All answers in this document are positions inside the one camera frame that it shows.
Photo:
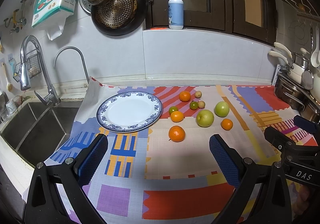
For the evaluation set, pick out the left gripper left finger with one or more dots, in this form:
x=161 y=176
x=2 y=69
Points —
x=44 y=203

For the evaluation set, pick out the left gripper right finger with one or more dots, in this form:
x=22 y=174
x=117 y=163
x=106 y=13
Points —
x=272 y=204

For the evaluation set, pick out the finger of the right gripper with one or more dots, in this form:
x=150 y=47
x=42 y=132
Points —
x=308 y=126
x=287 y=142

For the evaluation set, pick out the small orange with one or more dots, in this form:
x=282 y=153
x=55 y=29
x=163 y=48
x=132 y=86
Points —
x=227 y=124

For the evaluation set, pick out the green apple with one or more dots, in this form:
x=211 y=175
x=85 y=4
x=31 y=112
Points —
x=221 y=109
x=205 y=118

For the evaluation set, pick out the small yellow fruit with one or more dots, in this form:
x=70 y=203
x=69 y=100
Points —
x=201 y=104
x=198 y=94

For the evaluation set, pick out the small green citrus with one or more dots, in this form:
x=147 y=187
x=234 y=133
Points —
x=173 y=109
x=193 y=105

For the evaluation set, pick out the large front orange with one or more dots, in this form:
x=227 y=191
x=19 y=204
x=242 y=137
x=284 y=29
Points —
x=176 y=133

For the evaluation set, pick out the yellow-orange citrus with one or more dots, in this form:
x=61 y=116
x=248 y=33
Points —
x=177 y=116

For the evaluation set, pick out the stacked steel pots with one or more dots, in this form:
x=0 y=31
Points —
x=297 y=98

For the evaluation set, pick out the cream kettle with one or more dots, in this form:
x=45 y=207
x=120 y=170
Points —
x=315 y=91

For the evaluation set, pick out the hanging steel spatula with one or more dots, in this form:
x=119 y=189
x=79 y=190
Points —
x=307 y=76

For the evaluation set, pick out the cream ceramic pot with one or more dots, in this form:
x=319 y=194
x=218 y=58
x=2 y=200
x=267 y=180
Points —
x=300 y=63

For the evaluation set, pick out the white hanging ladle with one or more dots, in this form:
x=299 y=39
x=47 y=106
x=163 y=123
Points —
x=315 y=55

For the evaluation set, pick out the steel sink basin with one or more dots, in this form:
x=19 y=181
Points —
x=37 y=131

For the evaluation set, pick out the colourful patterned table mat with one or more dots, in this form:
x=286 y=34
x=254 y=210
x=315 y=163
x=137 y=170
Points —
x=144 y=177

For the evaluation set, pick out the chrome pull-down faucet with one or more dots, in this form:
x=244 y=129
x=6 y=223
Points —
x=25 y=83

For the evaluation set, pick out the blue rimmed white plate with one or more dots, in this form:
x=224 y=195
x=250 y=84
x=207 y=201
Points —
x=130 y=111

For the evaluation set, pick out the thin gooseneck faucet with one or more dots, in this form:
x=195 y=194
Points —
x=69 y=65

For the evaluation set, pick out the blue soap pump bottle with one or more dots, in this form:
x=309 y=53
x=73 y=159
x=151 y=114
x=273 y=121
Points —
x=176 y=14

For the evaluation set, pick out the brass perforated strainer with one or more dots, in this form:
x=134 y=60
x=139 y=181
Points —
x=116 y=13

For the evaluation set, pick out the black frying pan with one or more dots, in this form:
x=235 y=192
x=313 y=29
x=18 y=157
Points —
x=141 y=10

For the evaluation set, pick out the lower cream pan handle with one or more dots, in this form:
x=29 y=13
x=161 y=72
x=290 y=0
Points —
x=276 y=54

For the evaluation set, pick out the cream pan handle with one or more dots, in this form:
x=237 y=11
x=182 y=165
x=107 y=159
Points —
x=283 y=48
x=276 y=54

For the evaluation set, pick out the upper cream pan handle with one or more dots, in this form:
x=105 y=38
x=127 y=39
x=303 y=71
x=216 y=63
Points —
x=283 y=48

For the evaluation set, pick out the wire sponge basket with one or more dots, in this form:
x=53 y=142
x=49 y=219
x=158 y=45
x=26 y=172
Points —
x=33 y=66

